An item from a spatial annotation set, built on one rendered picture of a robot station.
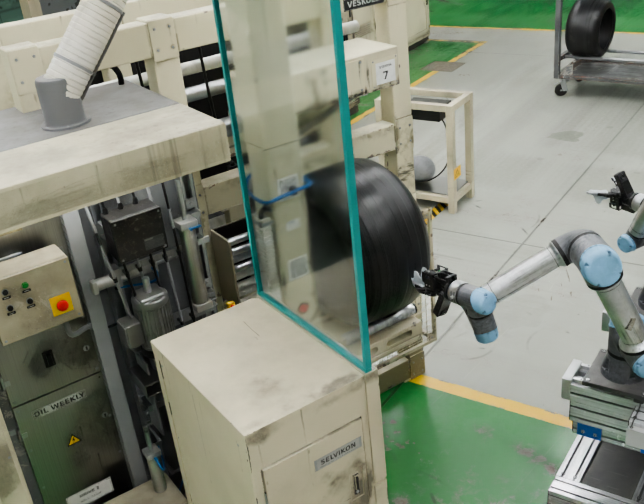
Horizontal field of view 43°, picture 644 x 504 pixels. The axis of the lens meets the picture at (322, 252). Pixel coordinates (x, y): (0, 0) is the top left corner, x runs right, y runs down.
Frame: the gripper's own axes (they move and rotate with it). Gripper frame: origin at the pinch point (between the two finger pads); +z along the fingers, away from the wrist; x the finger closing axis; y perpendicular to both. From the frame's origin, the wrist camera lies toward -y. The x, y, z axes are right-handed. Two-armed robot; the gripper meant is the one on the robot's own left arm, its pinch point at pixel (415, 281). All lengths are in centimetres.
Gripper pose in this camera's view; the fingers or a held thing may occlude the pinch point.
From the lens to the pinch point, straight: 278.0
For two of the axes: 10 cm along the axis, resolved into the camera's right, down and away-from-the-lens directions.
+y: -1.6, -9.2, -3.6
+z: -5.5, -2.2, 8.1
